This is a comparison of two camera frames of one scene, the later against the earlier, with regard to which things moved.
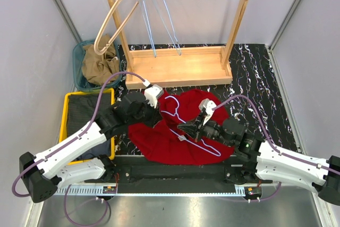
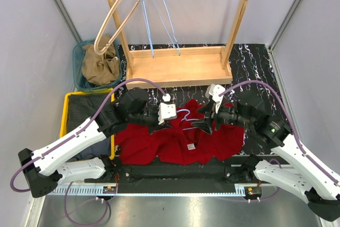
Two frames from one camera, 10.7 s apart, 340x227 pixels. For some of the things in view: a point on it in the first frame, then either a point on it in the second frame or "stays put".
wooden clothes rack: (178, 67) stays put
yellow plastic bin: (82, 108) stays put
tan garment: (100, 69) stays put
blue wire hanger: (176, 112) to (187, 119)
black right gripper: (193, 128) to (205, 124)
